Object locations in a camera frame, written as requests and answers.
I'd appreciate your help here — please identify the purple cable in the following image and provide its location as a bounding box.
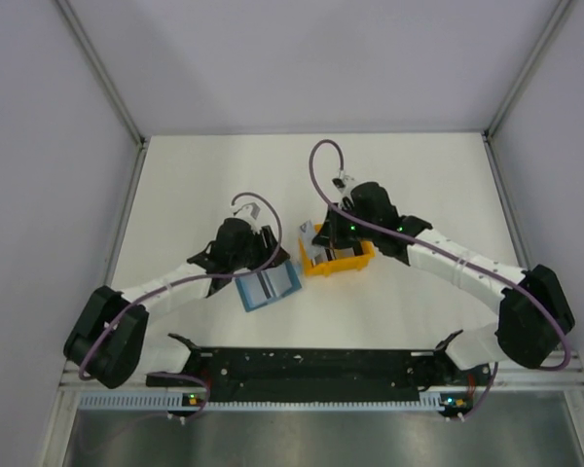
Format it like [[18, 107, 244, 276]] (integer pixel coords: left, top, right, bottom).
[[310, 140, 574, 422], [79, 193, 283, 422]]

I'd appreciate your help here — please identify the grey cable duct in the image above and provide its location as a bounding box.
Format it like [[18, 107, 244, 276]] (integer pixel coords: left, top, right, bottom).
[[78, 391, 446, 412]]

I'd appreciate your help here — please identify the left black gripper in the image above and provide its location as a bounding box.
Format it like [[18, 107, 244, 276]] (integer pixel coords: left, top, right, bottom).
[[231, 226, 289, 271]]

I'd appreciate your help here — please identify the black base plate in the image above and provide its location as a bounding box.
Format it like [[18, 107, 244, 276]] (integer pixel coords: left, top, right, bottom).
[[145, 345, 493, 404]]

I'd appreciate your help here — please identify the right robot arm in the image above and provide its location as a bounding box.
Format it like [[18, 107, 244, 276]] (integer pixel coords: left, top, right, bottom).
[[313, 175, 575, 385]]

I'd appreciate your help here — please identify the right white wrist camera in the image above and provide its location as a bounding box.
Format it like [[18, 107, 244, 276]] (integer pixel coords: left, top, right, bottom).
[[332, 169, 358, 207]]

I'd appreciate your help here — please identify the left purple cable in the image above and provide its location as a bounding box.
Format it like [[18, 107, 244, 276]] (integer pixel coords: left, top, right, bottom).
[[79, 193, 283, 422]]

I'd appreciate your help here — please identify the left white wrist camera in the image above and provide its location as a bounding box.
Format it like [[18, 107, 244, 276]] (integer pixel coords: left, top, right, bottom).
[[230, 202, 261, 233]]

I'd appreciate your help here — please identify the aluminium frame rail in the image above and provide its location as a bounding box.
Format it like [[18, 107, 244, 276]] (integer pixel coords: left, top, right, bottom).
[[58, 352, 584, 391]]

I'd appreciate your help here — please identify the white credit card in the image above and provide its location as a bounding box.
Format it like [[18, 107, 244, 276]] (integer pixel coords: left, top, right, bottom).
[[299, 220, 324, 266], [256, 271, 276, 304]]

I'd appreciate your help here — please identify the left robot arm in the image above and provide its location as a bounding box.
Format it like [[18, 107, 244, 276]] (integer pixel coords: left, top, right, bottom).
[[63, 217, 289, 389]]

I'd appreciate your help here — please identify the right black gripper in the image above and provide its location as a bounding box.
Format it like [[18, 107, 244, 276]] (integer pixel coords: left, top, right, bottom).
[[312, 203, 379, 251]]

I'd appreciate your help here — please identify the blue leather card holder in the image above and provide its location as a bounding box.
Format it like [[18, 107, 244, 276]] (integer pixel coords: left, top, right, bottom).
[[235, 261, 302, 312]]

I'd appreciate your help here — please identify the orange plastic card stand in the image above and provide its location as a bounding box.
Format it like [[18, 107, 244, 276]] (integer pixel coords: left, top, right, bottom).
[[298, 221, 375, 276]]

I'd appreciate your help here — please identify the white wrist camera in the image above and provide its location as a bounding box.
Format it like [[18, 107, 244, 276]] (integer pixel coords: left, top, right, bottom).
[[230, 202, 261, 233], [332, 169, 358, 207]]

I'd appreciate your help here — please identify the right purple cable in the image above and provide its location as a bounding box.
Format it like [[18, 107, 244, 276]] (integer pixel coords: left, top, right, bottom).
[[310, 140, 574, 422]]

